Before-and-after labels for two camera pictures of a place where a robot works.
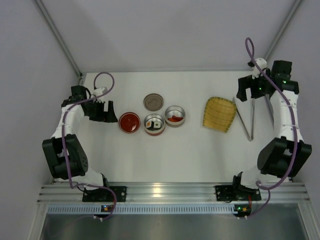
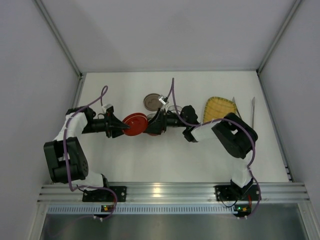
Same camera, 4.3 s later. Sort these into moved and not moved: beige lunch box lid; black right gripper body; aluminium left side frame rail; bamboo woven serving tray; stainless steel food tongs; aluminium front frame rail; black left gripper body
Moved: black right gripper body; black left gripper body
Not moved: aluminium left side frame rail; stainless steel food tongs; beige lunch box lid; bamboo woven serving tray; aluminium front frame rail
